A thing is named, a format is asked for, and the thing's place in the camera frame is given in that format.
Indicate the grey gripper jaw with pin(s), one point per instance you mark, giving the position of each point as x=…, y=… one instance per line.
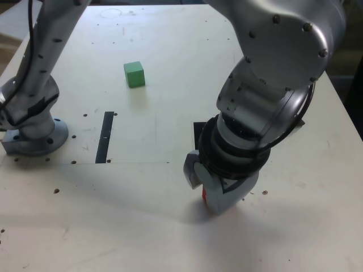
x=193, y=173
x=221, y=198

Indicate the red cube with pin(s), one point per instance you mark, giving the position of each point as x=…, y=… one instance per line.
x=204, y=198

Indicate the green cube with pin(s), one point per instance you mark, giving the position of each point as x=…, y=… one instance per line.
x=134, y=75

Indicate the black tape square outline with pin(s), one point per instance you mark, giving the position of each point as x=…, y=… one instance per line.
x=198, y=133

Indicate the black tape strip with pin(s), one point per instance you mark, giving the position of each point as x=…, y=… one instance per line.
x=103, y=147

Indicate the white side table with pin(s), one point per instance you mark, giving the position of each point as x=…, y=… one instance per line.
x=11, y=20

